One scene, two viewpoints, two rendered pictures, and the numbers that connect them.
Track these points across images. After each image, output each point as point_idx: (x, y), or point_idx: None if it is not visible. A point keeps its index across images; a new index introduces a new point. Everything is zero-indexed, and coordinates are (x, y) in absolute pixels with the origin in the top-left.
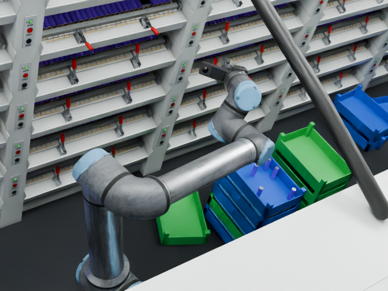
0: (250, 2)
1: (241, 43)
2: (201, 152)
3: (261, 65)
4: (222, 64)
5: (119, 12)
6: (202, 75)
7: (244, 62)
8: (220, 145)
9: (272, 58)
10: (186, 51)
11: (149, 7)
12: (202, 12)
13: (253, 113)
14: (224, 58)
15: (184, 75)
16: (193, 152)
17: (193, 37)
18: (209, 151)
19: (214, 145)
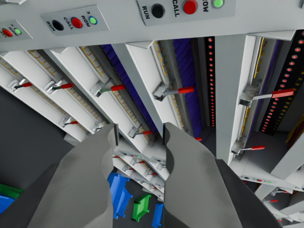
0: (237, 115)
1: (156, 116)
2: (11, 101)
3: (128, 137)
4: (196, 217)
5: None
6: (89, 74)
7: (125, 119)
8: (32, 116)
9: (138, 141)
10: (128, 9)
11: None
12: (276, 6)
13: (78, 133)
14: (257, 208)
15: (68, 34)
16: (4, 92)
17: (173, 11)
18: (17, 108)
19: (28, 110)
